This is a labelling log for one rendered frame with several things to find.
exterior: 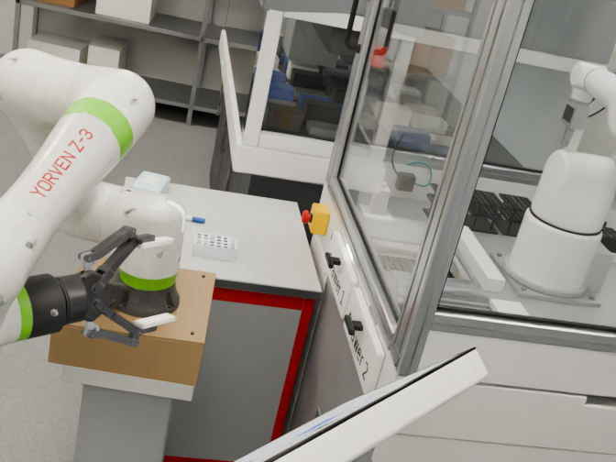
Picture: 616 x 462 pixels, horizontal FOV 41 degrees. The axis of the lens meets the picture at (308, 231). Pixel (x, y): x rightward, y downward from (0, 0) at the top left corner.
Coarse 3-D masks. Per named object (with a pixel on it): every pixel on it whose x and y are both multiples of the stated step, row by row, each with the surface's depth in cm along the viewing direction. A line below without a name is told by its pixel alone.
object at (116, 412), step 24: (96, 384) 177; (120, 384) 178; (144, 384) 178; (168, 384) 178; (96, 408) 185; (120, 408) 185; (144, 408) 185; (168, 408) 185; (96, 432) 187; (120, 432) 188; (144, 432) 188; (168, 432) 203; (96, 456) 190; (120, 456) 190; (144, 456) 190
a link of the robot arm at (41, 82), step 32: (0, 64) 140; (32, 64) 139; (64, 64) 140; (0, 96) 140; (32, 96) 138; (64, 96) 137; (32, 128) 146; (96, 192) 171; (64, 224) 174; (96, 224) 173
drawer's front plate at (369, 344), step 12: (360, 300) 194; (348, 312) 200; (360, 312) 190; (372, 324) 184; (348, 336) 197; (360, 336) 187; (372, 336) 180; (360, 348) 186; (372, 348) 177; (372, 360) 176; (360, 372) 183; (372, 372) 176; (372, 384) 177
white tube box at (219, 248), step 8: (200, 232) 239; (192, 240) 239; (208, 240) 236; (216, 240) 237; (224, 240) 238; (192, 248) 232; (200, 248) 232; (208, 248) 233; (216, 248) 233; (224, 248) 233; (200, 256) 233; (208, 256) 234; (216, 256) 234; (224, 256) 234; (232, 256) 234
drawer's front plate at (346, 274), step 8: (336, 232) 227; (336, 240) 223; (336, 248) 221; (344, 248) 218; (336, 256) 220; (344, 256) 214; (344, 264) 211; (328, 272) 227; (336, 272) 218; (344, 272) 210; (352, 272) 206; (336, 280) 216; (344, 280) 209; (352, 280) 202; (336, 288) 215; (344, 288) 208; (352, 288) 203; (336, 296) 214; (344, 296) 207; (344, 304) 206; (344, 312) 205
